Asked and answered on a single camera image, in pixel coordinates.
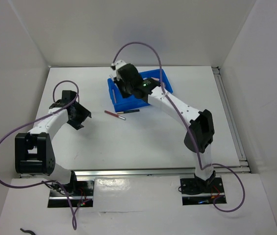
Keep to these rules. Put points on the aluminium front rail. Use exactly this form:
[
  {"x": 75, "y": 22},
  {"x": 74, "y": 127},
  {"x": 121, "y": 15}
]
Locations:
[{"x": 83, "y": 174}]

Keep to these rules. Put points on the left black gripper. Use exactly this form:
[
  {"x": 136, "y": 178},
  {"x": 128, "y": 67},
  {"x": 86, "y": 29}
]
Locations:
[{"x": 84, "y": 113}]

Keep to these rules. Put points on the black hook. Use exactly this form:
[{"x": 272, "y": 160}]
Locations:
[{"x": 30, "y": 232}]

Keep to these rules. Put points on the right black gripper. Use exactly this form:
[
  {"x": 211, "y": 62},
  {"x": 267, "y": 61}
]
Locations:
[{"x": 118, "y": 81}]

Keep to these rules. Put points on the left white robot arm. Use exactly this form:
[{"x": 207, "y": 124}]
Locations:
[{"x": 34, "y": 154}]

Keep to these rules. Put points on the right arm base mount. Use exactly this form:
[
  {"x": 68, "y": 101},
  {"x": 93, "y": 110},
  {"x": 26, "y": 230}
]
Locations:
[{"x": 193, "y": 194}]

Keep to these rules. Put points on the red lip gloss tube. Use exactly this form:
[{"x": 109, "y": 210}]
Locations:
[{"x": 114, "y": 115}]

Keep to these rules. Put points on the silver blue mascara tube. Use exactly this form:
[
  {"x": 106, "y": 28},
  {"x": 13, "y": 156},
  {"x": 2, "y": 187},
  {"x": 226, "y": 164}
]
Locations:
[{"x": 114, "y": 97}]

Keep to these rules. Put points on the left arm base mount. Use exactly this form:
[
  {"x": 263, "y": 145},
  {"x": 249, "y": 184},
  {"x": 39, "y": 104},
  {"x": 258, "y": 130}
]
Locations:
[{"x": 80, "y": 194}]

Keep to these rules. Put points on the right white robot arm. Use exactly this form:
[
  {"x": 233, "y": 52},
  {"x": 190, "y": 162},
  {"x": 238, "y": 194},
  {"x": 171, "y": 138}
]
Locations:
[{"x": 198, "y": 124}]

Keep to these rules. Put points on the aluminium side rail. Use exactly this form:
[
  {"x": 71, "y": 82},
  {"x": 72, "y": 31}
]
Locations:
[{"x": 244, "y": 165}]

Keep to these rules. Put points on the blue plastic compartment tray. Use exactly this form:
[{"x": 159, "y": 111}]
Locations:
[{"x": 131, "y": 102}]

